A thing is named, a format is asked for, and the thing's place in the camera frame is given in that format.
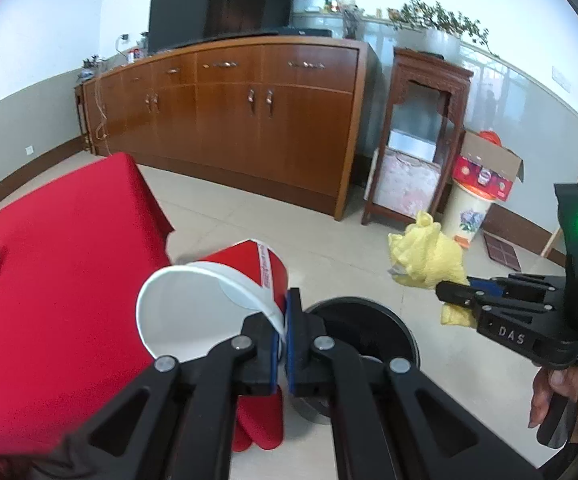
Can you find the brown floor drain grate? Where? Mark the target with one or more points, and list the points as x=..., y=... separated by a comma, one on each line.
x=501, y=252

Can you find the pink floral cushion panel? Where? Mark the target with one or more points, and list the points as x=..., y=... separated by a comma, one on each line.
x=406, y=184

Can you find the cream floral pedal bin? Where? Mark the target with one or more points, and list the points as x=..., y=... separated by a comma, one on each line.
x=465, y=212

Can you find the long wooden sideboard cabinet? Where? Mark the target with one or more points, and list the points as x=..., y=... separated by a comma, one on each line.
x=277, y=116

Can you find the trailing green plant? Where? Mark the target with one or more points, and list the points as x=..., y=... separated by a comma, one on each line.
x=417, y=14

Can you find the open red cardboard box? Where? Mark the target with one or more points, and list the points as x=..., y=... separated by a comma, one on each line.
x=484, y=164

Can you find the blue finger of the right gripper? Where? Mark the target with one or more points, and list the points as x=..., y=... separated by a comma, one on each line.
x=487, y=285
x=459, y=294

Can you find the black round trash bin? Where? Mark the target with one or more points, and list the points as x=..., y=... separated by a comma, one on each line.
x=373, y=330

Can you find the black flat screen television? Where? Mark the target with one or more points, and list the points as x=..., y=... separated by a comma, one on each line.
x=176, y=23

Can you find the yellow cloth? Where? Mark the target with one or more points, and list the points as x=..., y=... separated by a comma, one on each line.
x=422, y=256

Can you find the red white paper cup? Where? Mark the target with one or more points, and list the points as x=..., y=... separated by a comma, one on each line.
x=186, y=309

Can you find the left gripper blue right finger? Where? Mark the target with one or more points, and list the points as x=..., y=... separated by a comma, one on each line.
x=390, y=420

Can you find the dark carved wooden stand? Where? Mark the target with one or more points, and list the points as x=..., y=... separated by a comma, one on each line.
x=424, y=119

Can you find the red tablecloth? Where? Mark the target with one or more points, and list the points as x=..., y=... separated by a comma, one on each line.
x=73, y=256

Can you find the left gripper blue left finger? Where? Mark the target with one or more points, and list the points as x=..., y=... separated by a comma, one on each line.
x=174, y=420

